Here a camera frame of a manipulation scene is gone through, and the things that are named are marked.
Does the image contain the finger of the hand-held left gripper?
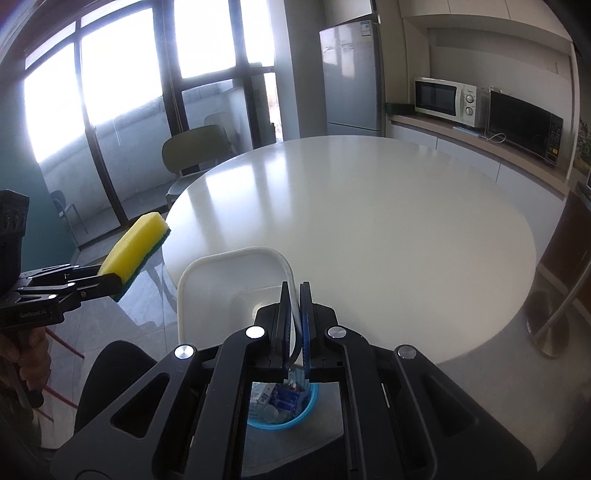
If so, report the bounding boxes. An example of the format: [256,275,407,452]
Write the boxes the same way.
[18,263,105,289]
[58,273,122,303]

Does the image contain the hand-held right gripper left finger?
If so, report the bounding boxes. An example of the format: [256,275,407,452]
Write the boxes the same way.
[51,281,293,467]

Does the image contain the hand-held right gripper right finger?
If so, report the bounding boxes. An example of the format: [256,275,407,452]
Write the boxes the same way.
[299,281,539,472]

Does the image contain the yellow sponge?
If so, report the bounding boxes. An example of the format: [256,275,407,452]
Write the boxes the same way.
[99,211,171,303]

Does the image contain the white plastic container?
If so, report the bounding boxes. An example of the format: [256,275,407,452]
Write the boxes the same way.
[177,246,306,366]

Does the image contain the blue plastic waste basket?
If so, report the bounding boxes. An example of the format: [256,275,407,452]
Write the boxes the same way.
[247,381,320,431]

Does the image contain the person's left hand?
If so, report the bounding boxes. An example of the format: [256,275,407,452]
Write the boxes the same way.
[0,329,52,395]

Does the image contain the round white table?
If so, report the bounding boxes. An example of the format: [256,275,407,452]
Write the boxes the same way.
[161,135,537,365]

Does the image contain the green chair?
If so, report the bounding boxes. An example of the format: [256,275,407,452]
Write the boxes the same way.
[161,124,234,208]

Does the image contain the black framed glass window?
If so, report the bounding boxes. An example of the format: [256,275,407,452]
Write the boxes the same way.
[0,0,289,259]

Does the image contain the white kitchen counter cabinet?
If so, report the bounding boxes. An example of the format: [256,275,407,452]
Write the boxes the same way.
[385,113,571,259]

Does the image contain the silver refrigerator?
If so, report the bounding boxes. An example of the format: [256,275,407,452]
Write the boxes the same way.
[318,19,384,137]

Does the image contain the white microwave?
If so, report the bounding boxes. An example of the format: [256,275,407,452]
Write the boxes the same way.
[414,76,486,129]

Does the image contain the black microwave oven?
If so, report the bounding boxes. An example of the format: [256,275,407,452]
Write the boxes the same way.
[485,90,565,167]

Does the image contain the dark metal-frame chair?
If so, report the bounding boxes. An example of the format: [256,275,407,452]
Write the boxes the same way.
[48,189,88,246]

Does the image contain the steel pedestal stand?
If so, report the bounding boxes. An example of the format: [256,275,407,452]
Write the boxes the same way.
[526,208,591,358]

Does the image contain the green plant wall picture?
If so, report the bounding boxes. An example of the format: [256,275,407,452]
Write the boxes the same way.
[575,117,591,174]

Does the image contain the white wall cabinets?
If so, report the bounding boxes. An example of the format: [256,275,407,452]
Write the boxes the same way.
[323,0,573,29]

